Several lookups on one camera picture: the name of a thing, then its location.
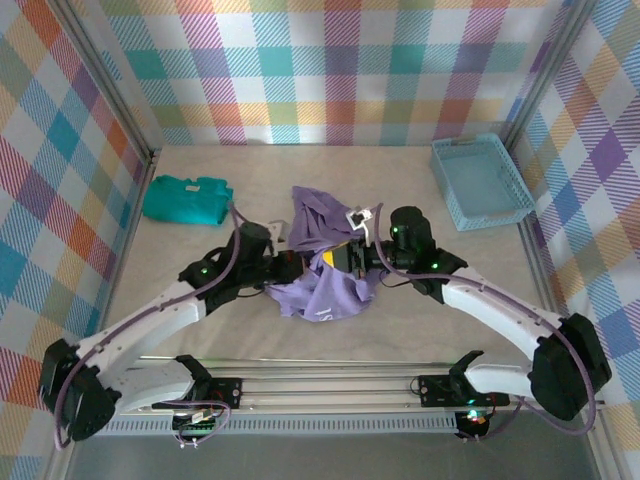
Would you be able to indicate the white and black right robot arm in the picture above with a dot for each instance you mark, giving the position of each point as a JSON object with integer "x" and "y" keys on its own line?
{"x": 500, "y": 310}

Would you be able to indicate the folded teal t-shirt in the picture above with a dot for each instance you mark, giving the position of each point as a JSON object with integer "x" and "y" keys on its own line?
{"x": 185, "y": 200}

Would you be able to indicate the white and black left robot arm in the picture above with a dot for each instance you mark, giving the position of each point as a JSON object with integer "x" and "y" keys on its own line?
{"x": 145, "y": 320}

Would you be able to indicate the purple t-shirt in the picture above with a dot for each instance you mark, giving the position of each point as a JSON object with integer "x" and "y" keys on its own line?
{"x": 330, "y": 295}

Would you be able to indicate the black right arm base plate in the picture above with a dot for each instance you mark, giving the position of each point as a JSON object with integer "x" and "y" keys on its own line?
{"x": 435, "y": 392}

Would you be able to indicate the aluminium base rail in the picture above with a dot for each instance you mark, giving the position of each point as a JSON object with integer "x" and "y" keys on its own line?
{"x": 325, "y": 390}

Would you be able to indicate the grey metal panel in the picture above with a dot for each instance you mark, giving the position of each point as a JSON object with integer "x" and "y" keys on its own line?
{"x": 325, "y": 460}

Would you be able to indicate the aluminium frame post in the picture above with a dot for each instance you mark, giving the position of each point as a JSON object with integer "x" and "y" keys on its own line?
{"x": 114, "y": 80}
{"x": 545, "y": 75}

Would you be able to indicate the light blue plastic basket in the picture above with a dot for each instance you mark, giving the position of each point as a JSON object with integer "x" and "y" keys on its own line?
{"x": 475, "y": 185}

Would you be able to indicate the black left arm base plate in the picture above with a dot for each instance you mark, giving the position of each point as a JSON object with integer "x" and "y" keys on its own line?
{"x": 227, "y": 392}

